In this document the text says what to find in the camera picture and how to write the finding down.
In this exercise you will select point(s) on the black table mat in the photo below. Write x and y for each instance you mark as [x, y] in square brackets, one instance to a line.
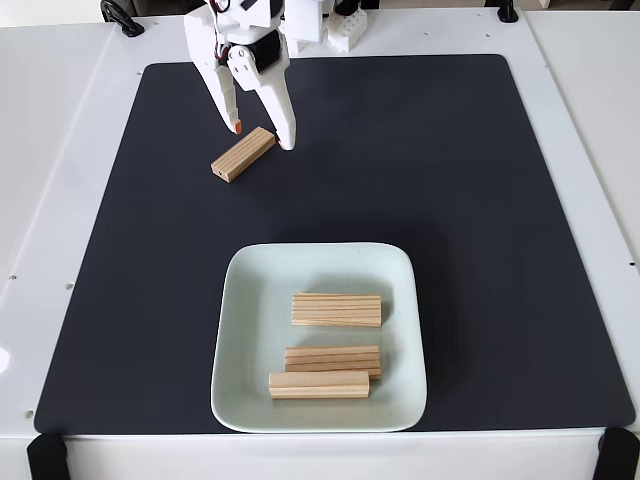
[150, 250]

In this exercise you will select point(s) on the wooden block marked two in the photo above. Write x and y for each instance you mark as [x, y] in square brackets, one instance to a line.
[320, 386]

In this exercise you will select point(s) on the black table clamp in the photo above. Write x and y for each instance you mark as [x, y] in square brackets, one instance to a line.
[134, 30]
[507, 14]

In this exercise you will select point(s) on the pale green square plate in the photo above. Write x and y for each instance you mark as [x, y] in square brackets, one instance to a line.
[250, 310]

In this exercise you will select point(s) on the grooved wooden block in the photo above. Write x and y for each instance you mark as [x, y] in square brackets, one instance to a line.
[243, 155]
[337, 310]
[332, 357]

